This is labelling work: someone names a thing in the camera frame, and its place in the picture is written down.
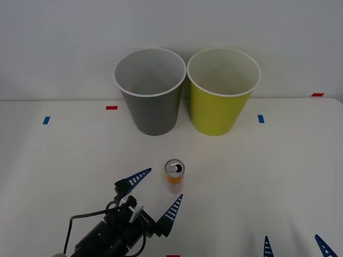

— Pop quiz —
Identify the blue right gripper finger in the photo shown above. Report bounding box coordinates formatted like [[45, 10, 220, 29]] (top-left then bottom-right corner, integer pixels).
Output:
[[314, 234, 339, 257], [263, 235, 274, 257]]

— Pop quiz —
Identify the grey plastic waste bin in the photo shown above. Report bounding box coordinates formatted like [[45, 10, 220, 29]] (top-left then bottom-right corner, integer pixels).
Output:
[[113, 47, 188, 137]]

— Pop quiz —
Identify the yellow-green plastic waste bin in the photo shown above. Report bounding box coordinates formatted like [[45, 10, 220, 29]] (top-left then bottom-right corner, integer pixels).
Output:
[[186, 47, 262, 137]]

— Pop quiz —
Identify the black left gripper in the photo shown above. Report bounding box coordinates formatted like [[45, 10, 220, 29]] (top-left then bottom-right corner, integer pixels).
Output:
[[105, 168, 184, 249]]

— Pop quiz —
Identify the orange drink can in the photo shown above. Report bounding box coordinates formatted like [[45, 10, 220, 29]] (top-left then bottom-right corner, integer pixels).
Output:
[[163, 158, 186, 194]]

